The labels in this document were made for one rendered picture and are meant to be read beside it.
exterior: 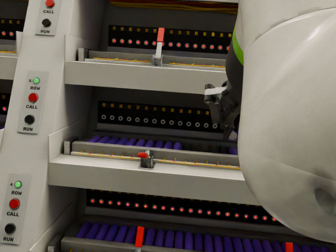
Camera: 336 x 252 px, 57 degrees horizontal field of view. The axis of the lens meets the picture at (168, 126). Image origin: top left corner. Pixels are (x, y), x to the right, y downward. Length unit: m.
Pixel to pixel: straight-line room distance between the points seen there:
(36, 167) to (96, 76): 0.20
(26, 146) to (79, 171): 0.11
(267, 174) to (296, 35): 0.08
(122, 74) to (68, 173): 0.21
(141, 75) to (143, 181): 0.20
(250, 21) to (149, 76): 0.41
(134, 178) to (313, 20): 0.45
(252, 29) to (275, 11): 0.02
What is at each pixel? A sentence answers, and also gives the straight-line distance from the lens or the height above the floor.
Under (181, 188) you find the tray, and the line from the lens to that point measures 0.57.
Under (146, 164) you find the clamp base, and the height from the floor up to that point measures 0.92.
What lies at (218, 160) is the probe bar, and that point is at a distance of 0.61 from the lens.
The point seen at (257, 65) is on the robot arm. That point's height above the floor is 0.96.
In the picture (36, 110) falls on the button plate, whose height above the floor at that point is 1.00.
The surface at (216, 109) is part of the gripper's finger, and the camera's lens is 0.46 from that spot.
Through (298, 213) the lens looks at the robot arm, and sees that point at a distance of 0.17.
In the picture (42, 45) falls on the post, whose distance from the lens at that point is 0.68.
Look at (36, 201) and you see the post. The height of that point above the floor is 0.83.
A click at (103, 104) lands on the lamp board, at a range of 0.76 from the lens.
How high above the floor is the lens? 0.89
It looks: 10 degrees up
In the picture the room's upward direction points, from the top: 5 degrees clockwise
